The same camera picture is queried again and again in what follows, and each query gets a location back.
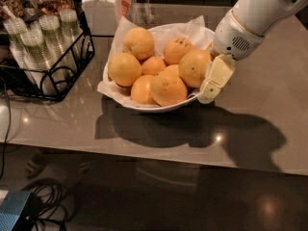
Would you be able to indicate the plastic cup stack right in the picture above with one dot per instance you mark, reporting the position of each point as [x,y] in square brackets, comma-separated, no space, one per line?
[71,29]

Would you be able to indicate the plastic cup stack far left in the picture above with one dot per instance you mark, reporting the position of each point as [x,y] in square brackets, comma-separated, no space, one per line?
[15,27]

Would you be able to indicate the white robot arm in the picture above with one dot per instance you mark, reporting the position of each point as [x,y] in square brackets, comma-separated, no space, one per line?
[260,16]

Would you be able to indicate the granola jar far left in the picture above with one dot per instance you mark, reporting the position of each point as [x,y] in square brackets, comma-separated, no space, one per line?
[15,7]

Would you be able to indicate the white lidded jar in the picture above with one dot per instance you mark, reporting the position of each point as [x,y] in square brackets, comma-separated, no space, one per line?
[101,16]

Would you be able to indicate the black wire rack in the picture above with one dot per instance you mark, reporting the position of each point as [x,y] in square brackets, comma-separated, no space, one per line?
[13,78]

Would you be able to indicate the blue grey box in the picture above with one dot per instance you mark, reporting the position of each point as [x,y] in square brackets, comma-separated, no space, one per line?
[13,205]

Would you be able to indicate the small orange centre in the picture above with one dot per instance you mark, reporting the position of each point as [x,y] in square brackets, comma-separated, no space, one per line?
[153,65]

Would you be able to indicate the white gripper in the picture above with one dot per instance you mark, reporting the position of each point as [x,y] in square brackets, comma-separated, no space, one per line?
[233,38]

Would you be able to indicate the white ceramic bowl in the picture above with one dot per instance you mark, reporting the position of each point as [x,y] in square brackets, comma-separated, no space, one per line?
[144,108]

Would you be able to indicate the plastic cup stack front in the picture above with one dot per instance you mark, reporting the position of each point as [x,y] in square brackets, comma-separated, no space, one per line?
[40,61]

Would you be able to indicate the orange hidden middle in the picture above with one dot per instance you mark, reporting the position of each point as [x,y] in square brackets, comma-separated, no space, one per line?
[171,70]

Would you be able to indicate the red white packet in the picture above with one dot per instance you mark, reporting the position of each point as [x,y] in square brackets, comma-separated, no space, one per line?
[122,8]

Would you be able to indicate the plastic cup stack middle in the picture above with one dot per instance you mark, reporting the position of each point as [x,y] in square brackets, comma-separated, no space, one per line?
[54,37]

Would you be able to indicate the plastic cup stack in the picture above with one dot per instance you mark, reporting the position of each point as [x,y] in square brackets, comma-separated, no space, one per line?
[15,27]
[54,37]
[71,29]
[40,61]

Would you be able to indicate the large orange front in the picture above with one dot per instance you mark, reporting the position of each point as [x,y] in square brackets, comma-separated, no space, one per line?
[167,89]

